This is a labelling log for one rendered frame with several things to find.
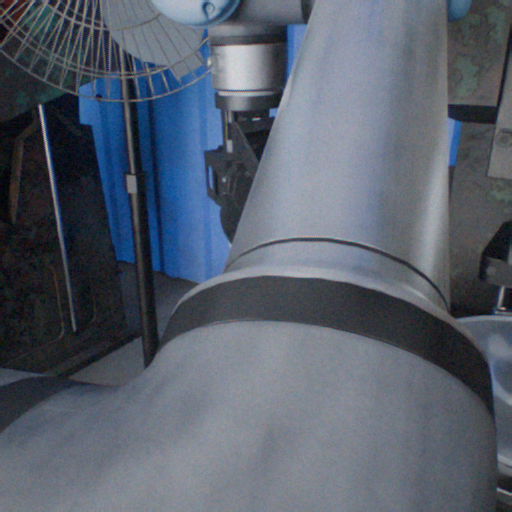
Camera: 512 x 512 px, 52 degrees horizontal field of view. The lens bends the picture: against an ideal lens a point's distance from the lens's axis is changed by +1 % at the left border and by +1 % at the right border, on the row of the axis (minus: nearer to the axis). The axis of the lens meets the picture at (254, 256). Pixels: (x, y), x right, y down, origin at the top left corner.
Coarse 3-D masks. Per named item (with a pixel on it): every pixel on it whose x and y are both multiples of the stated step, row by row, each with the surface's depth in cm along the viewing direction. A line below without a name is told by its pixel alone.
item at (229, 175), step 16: (224, 96) 49; (256, 96) 48; (272, 96) 49; (224, 112) 53; (240, 112) 51; (256, 112) 51; (224, 128) 54; (224, 144) 55; (208, 160) 56; (224, 160) 52; (240, 160) 51; (208, 176) 57; (224, 176) 54; (240, 176) 51; (208, 192) 58; (224, 192) 55; (240, 192) 51; (240, 208) 52
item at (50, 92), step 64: (0, 0) 134; (64, 0) 140; (0, 64) 130; (0, 128) 164; (64, 128) 172; (0, 192) 166; (64, 192) 177; (0, 256) 164; (64, 256) 180; (0, 320) 170; (64, 320) 189
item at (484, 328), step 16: (464, 320) 67; (480, 320) 67; (496, 320) 68; (480, 336) 64; (496, 336) 64; (496, 352) 61; (496, 368) 57; (496, 384) 54; (496, 400) 52; (496, 416) 50
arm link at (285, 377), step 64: (320, 0) 27; (384, 0) 24; (448, 0) 33; (320, 64) 21; (384, 64) 20; (320, 128) 18; (384, 128) 18; (256, 192) 18; (320, 192) 16; (384, 192) 16; (256, 256) 15; (320, 256) 14; (384, 256) 14; (448, 256) 17; (192, 320) 13; (256, 320) 12; (320, 320) 11; (384, 320) 11; (448, 320) 12; (128, 384) 12; (192, 384) 11; (256, 384) 10; (320, 384) 10; (384, 384) 11; (448, 384) 11; (0, 448) 10; (64, 448) 10; (128, 448) 10; (192, 448) 9; (256, 448) 9; (320, 448) 9; (384, 448) 10; (448, 448) 10
